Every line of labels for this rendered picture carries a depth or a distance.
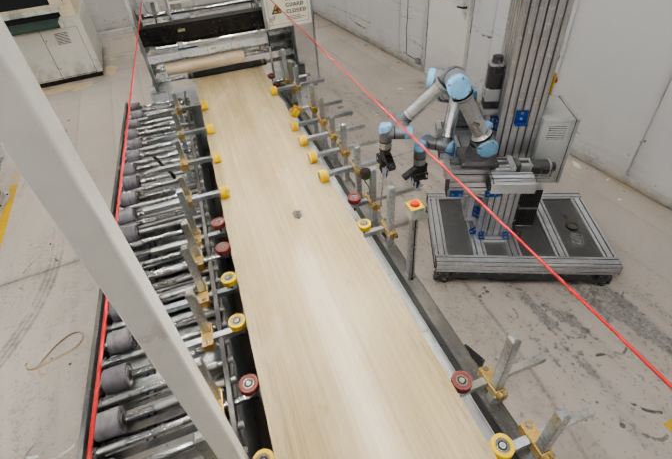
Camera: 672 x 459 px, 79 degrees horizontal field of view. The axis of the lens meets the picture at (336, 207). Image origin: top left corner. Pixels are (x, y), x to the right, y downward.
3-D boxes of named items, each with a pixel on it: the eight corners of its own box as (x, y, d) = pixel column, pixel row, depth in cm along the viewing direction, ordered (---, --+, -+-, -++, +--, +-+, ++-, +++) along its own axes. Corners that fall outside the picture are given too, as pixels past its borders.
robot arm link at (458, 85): (496, 140, 239) (461, 62, 211) (503, 154, 228) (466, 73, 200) (477, 149, 244) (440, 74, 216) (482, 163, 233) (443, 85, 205)
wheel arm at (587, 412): (586, 409, 156) (590, 404, 154) (593, 417, 154) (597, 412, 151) (489, 453, 147) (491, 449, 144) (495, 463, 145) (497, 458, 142)
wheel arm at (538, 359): (539, 357, 176) (541, 351, 174) (544, 363, 174) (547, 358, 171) (451, 393, 167) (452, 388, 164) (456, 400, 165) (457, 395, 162)
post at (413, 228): (411, 272, 228) (416, 211, 200) (415, 278, 225) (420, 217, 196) (404, 274, 228) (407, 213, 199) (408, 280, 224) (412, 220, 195)
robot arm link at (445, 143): (472, 73, 244) (454, 154, 253) (454, 71, 248) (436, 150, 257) (470, 69, 234) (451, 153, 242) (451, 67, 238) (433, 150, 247)
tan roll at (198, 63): (290, 50, 447) (289, 38, 439) (293, 53, 438) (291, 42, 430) (156, 75, 417) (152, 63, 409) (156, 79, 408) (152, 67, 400)
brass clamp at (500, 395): (487, 369, 174) (489, 363, 171) (508, 398, 164) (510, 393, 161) (475, 374, 173) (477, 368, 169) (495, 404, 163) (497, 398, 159)
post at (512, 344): (492, 395, 174) (516, 331, 143) (497, 403, 171) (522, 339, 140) (485, 398, 173) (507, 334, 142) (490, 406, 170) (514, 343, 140)
